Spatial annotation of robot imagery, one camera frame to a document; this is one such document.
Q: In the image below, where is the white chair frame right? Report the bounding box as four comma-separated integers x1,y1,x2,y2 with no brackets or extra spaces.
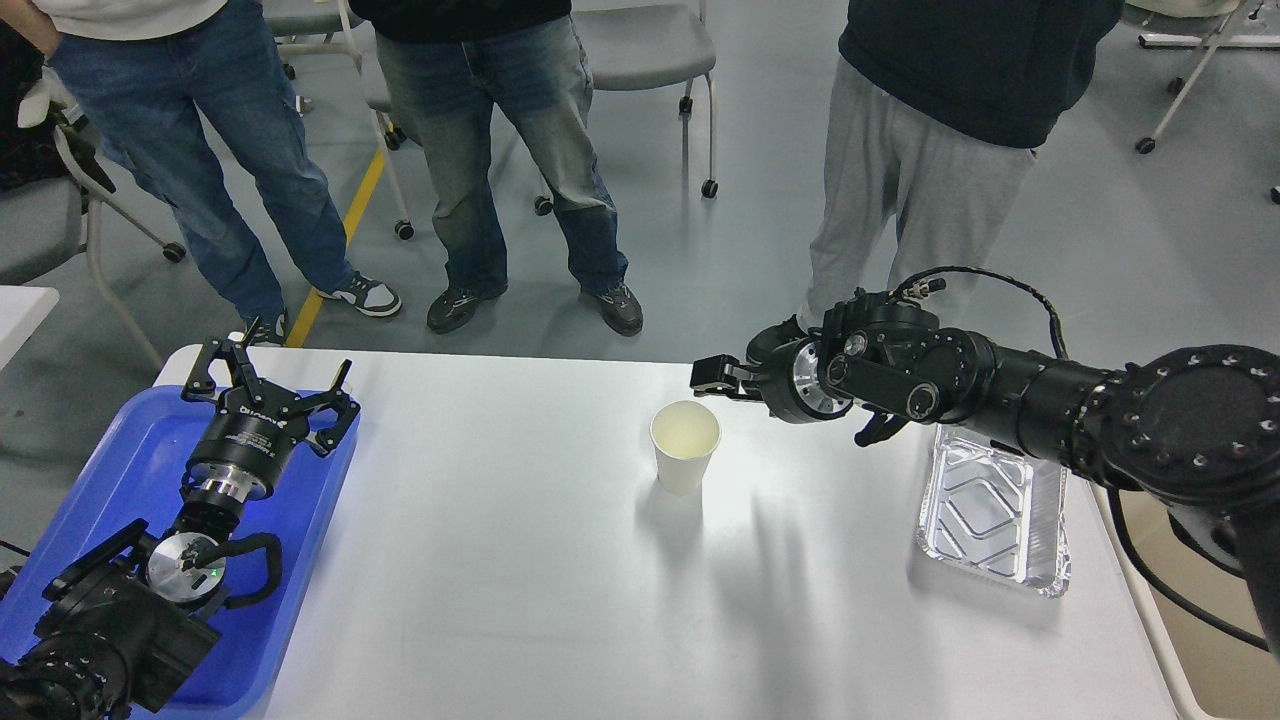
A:
1126,1,1277,155

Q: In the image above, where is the white side table corner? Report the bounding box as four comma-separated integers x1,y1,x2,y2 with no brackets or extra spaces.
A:
0,284,60,370

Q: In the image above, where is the aluminium foil tray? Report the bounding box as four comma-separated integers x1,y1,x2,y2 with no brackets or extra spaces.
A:
915,427,1071,598

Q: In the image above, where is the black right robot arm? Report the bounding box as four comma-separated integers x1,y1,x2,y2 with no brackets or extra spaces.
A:
690,266,1279,653

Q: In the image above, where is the person in faded jeans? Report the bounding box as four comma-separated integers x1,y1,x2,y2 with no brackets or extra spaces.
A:
349,0,644,337

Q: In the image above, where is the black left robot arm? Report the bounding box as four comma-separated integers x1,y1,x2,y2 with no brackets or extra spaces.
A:
3,340,361,719

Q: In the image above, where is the person in grey sweatpants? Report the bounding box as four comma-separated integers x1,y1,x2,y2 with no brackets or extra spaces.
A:
746,1,1123,363

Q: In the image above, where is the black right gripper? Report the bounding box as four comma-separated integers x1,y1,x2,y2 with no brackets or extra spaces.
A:
690,338,852,424

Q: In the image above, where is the grey chair left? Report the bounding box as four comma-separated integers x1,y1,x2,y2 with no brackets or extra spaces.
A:
1,69,187,369

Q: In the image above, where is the white paper cup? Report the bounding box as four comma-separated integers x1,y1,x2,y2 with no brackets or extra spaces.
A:
649,400,721,496

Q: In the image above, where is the person in blue jeans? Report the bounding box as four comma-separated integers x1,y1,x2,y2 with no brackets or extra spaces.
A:
3,1,402,347

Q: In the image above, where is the blue plastic tray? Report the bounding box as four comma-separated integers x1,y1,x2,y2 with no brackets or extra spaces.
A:
1,386,360,719

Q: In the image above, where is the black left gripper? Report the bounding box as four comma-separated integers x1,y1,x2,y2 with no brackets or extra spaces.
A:
180,338,361,498

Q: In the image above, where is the beige plastic bin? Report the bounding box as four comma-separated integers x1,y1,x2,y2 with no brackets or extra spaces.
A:
1116,492,1279,719

